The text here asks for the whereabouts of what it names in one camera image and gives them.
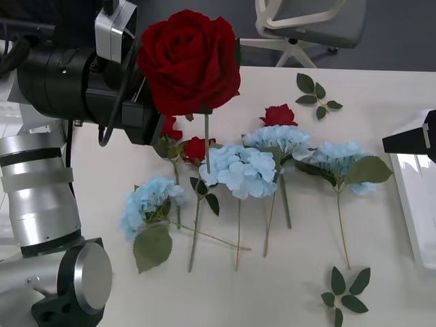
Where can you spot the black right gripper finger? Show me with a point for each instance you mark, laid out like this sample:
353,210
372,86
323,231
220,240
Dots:
408,143
432,117

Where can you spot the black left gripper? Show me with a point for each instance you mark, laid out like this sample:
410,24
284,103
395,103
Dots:
112,109

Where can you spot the red rose with green stem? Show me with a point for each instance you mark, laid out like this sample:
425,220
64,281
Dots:
194,150
277,116
187,61

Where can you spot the pale blue flower green stem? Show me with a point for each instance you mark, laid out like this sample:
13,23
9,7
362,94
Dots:
337,153
238,170
279,138
146,201

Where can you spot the silver and black left arm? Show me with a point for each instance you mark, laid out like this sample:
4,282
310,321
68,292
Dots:
37,204

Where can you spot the loose green leaf twig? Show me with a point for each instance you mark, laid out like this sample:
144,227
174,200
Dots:
304,83
360,281

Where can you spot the white and grey office chair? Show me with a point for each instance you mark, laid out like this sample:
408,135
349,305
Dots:
323,34

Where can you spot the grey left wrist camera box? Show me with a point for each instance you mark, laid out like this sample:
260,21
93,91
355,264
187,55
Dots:
109,34

